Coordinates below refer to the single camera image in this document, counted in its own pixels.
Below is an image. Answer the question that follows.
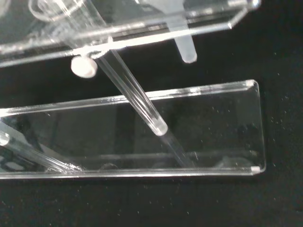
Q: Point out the clear acrylic funnel stand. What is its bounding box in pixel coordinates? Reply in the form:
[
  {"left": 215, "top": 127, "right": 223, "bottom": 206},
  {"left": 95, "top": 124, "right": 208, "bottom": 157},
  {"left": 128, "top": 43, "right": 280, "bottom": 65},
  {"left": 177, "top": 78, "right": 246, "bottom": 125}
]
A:
[{"left": 0, "top": 0, "right": 266, "bottom": 181}]

